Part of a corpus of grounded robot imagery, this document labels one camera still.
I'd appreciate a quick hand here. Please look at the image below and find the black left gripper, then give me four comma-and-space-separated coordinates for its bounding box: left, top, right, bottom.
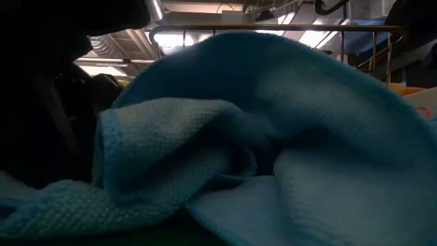
0, 32, 126, 191

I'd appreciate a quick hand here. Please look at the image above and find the teal blue microfiber towel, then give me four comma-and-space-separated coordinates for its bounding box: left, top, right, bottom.
0, 31, 437, 246

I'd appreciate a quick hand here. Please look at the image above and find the orange microfiber towel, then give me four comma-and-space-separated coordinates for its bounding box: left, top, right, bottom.
384, 81, 428, 98

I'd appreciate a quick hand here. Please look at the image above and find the fluorescent ceiling light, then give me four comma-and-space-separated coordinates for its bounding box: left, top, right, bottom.
74, 57, 157, 78

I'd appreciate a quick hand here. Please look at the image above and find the white plastic basket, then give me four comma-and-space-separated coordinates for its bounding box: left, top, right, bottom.
404, 86, 437, 120

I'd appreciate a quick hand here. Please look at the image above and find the silver ventilation duct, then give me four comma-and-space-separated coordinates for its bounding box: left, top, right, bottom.
142, 0, 167, 23

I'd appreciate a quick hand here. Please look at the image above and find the copper wire basket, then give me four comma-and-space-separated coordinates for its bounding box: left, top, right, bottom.
147, 23, 409, 80

